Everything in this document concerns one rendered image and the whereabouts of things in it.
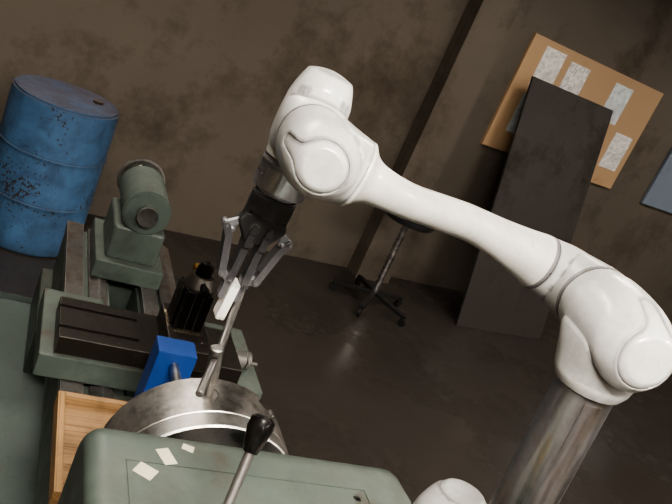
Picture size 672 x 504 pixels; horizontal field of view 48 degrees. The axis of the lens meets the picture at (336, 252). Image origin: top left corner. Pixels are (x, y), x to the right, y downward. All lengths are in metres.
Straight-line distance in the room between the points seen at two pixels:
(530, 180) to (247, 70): 2.24
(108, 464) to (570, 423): 0.71
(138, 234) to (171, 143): 2.64
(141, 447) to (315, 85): 0.56
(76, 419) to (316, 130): 0.92
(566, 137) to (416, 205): 4.89
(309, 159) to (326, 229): 4.52
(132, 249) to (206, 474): 1.32
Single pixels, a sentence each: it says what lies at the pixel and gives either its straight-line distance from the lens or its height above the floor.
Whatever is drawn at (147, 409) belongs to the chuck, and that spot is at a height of 1.19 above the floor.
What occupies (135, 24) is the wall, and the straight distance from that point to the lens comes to 4.63.
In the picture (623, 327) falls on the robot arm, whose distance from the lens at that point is 1.20.
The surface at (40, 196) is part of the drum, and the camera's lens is 4.11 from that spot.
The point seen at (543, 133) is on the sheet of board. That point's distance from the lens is 5.80.
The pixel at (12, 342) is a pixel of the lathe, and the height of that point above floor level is 0.54.
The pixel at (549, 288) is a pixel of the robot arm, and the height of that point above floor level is 1.56.
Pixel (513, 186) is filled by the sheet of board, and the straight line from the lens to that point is 5.68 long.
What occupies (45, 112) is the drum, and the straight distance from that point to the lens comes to 3.98.
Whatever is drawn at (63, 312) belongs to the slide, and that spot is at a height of 0.97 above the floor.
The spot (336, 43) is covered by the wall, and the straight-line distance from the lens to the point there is 5.02.
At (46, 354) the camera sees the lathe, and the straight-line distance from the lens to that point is 1.78.
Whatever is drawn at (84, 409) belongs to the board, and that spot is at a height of 0.89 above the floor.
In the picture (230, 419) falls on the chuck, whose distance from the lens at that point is 1.19.
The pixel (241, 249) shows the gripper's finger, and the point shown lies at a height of 1.43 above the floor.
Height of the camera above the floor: 1.88
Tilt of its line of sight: 18 degrees down
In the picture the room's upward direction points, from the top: 24 degrees clockwise
